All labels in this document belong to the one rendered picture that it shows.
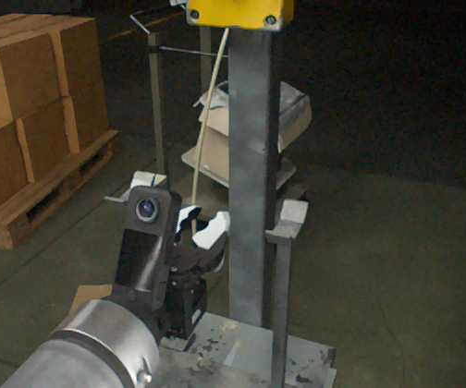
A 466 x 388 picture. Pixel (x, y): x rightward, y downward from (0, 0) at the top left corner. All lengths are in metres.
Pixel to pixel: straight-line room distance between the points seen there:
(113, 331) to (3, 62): 2.34
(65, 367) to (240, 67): 0.44
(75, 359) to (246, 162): 0.42
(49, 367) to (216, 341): 0.50
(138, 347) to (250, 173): 0.37
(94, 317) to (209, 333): 0.46
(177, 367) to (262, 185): 0.31
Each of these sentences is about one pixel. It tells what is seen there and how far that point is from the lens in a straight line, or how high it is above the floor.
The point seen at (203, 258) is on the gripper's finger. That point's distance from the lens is 0.53.
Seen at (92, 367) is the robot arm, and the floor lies 1.11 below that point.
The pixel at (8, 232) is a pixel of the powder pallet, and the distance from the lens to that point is 2.62.
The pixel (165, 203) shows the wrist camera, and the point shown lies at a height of 1.18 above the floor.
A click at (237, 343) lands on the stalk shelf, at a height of 0.79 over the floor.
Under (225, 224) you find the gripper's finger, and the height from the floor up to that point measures 1.10.
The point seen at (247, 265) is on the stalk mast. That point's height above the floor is 0.91.
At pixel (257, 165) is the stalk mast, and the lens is 0.74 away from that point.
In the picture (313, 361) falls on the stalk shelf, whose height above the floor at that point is 0.79.
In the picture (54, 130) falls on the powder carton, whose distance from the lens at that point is 3.05.
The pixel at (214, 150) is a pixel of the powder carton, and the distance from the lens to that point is 2.25.
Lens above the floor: 1.41
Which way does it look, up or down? 28 degrees down
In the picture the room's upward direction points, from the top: straight up
